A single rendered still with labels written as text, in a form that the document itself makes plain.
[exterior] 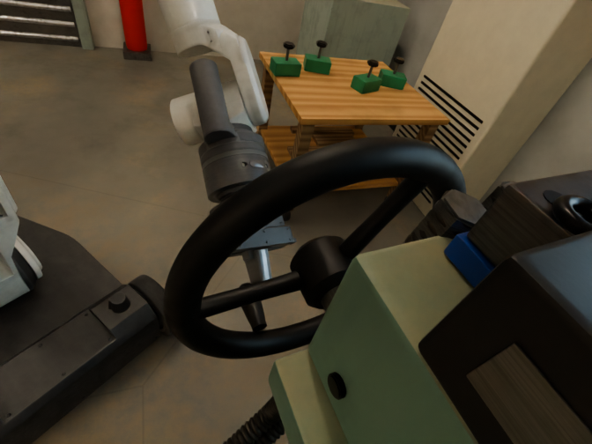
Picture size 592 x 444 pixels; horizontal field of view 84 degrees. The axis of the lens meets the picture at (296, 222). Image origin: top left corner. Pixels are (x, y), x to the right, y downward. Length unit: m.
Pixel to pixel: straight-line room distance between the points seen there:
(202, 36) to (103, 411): 0.96
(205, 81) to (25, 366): 0.79
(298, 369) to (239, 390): 0.91
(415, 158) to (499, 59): 1.38
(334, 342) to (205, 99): 0.33
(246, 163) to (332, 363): 0.29
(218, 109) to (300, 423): 0.33
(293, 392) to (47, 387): 0.83
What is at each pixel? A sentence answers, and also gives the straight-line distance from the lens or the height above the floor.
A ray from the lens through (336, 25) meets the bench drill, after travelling 2.15.
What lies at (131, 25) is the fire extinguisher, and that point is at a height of 0.21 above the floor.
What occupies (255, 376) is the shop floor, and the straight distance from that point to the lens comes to 1.12.
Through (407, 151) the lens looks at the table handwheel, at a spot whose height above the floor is 0.95.
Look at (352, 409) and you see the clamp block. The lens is 0.18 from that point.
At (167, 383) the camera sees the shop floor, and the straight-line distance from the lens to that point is 1.12.
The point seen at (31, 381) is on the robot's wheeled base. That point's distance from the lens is 1.00.
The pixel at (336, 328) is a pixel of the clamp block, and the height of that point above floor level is 0.92.
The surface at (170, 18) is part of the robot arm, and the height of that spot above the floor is 0.92.
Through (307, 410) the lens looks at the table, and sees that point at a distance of 0.20.
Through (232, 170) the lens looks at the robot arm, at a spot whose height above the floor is 0.81.
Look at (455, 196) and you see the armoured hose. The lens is 0.17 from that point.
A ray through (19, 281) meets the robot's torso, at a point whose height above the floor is 0.31.
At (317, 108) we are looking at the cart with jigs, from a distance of 1.24.
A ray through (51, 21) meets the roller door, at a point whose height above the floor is 0.15.
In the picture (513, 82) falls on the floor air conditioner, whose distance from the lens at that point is 1.55.
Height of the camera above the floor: 1.06
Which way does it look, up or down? 44 degrees down
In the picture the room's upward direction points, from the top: 15 degrees clockwise
